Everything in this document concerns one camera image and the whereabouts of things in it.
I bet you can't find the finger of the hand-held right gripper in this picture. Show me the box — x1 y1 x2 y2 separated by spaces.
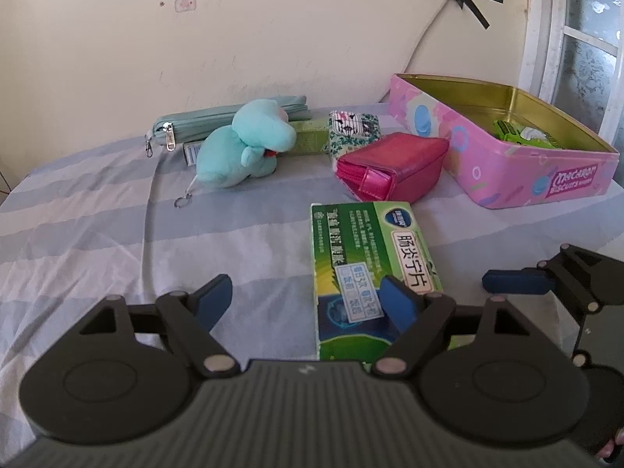
482 243 624 314

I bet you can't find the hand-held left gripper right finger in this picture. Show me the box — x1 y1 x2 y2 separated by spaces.
373 275 540 379

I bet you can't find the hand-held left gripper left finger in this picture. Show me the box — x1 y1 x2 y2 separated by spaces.
78 274 241 379

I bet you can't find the green medicine box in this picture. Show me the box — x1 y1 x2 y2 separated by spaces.
310 201 444 362

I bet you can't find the pink biscuit tin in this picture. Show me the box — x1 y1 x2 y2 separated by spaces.
388 73 621 210

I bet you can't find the green toothpaste box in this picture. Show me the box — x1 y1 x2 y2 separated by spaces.
183 119 333 165

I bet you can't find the person's right hand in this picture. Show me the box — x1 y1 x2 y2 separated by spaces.
597 426 624 463

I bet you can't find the pink zip wallet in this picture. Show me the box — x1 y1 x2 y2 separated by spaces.
335 131 450 204

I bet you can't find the white and green packet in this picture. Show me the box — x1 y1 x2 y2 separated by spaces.
519 127 565 150

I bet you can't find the green snack packet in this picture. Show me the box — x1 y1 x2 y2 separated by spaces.
492 119 530 144

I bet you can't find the teal plush toy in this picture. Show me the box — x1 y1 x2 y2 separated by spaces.
174 99 297 209

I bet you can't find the teal pencil case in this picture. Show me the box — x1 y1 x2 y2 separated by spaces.
145 95 313 158

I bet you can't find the patterned fabric pouch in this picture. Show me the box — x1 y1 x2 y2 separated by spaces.
326 110 383 161

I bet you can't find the white framed window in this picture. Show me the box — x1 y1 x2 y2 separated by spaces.
517 0 624 143

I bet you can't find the white wall cable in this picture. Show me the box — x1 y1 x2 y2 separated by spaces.
402 0 461 75

